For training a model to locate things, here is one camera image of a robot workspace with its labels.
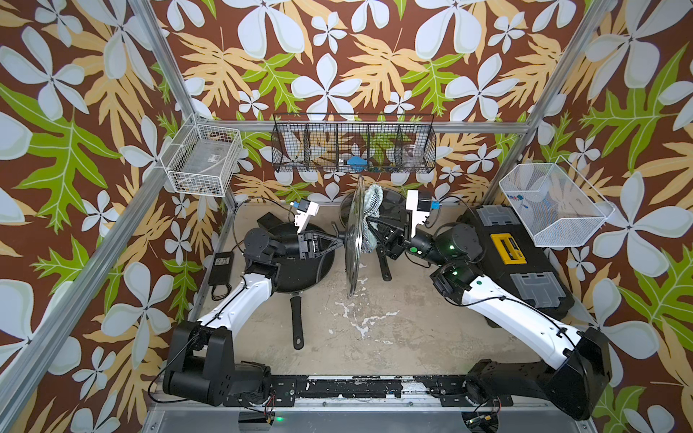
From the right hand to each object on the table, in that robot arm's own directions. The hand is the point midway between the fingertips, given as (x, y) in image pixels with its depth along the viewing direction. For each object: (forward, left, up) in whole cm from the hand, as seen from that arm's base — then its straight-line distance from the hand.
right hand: (364, 220), depth 56 cm
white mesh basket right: (+22, -62, -18) cm, 68 cm away
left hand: (+1, +5, -10) cm, 11 cm away
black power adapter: (+14, +50, -42) cm, 67 cm away
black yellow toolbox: (+7, -48, -28) cm, 56 cm away
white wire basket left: (+35, +51, -9) cm, 62 cm away
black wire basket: (+51, +1, -14) cm, 53 cm away
